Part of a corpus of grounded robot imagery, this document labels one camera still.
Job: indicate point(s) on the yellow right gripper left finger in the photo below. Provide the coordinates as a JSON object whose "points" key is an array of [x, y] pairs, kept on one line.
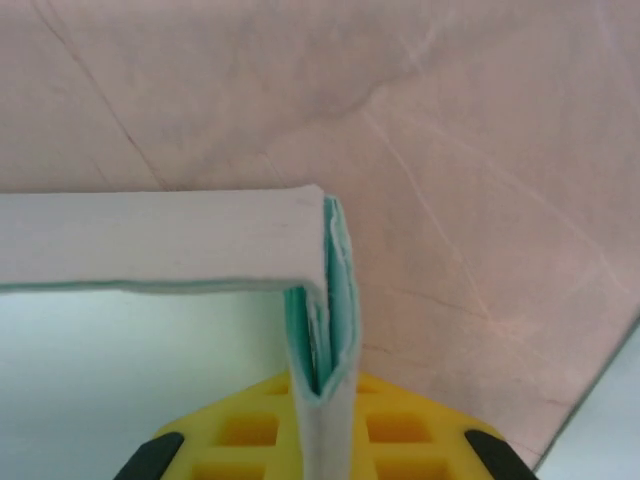
{"points": [[240, 435]]}

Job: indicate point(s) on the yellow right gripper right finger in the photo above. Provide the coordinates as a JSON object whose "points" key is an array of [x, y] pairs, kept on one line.
{"points": [[410, 435]]}

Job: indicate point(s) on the light blue slotted paper box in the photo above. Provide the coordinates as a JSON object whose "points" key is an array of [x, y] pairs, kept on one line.
{"points": [[610, 410]]}

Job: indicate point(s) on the light blue round-flap paper box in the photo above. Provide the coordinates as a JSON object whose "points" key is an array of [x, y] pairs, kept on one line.
{"points": [[150, 235]]}

